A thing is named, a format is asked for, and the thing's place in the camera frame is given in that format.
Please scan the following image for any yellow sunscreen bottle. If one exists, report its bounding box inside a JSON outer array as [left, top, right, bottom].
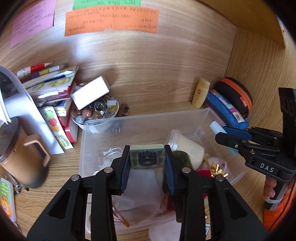
[[192, 78, 211, 109]]

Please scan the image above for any pink paper note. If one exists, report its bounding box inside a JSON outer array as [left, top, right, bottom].
[[10, 0, 56, 48]]

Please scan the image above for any brown ceramic mug with lid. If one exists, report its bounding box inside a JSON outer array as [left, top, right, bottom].
[[1, 117, 50, 189]]

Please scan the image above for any light blue white tube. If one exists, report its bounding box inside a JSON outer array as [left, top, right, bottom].
[[210, 121, 238, 156]]

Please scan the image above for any red white pen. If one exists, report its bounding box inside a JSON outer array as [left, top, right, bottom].
[[16, 63, 52, 78]]

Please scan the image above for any fruit pattern box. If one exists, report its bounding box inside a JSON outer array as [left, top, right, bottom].
[[39, 106, 73, 150]]

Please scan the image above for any black orange zip case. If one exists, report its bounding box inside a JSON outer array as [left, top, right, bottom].
[[214, 77, 253, 118]]

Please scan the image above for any bowl of marbles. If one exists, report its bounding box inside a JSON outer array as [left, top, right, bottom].
[[70, 94, 120, 130]]

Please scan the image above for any white round frosted container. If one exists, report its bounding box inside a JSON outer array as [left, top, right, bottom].
[[148, 220, 182, 241]]

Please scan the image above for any blue tissue pack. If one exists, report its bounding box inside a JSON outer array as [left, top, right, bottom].
[[206, 89, 249, 130]]

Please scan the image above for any blue Max staples box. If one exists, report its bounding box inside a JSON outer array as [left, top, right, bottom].
[[205, 224, 210, 236]]

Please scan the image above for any white cloth bag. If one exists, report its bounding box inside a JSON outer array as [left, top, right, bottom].
[[93, 147, 171, 227]]

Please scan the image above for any white paper document holder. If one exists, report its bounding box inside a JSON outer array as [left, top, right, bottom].
[[1, 67, 64, 155]]

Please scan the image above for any pink round mini vacuum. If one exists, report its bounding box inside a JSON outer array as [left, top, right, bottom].
[[198, 157, 229, 178]]

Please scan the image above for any orange label sanitizer bottle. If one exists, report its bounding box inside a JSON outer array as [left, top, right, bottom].
[[1, 178, 16, 223]]

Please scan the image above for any red pouch gold ribbon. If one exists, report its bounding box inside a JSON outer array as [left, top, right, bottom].
[[197, 162, 228, 178]]

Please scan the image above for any white rectangular box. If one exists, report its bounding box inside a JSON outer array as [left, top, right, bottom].
[[71, 76, 110, 110]]

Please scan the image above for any orange paper note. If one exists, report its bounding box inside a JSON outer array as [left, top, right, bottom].
[[65, 6, 159, 36]]

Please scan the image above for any dark green round bottle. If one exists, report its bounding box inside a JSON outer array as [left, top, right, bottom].
[[172, 150, 193, 169]]

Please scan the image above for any green paper note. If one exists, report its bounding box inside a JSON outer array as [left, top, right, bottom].
[[73, 0, 142, 10]]

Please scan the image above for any green patterned soap bar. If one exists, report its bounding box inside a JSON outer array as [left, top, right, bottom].
[[129, 144, 166, 169]]

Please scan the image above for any person's hand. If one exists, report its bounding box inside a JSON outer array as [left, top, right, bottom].
[[263, 176, 277, 199]]

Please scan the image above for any stack of books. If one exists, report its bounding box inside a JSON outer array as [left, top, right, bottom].
[[19, 64, 80, 144]]

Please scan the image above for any cream lidded cup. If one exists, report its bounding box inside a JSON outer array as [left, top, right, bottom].
[[164, 130, 205, 171]]

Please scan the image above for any clear plastic storage bin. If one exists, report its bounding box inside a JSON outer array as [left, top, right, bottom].
[[79, 108, 247, 235]]

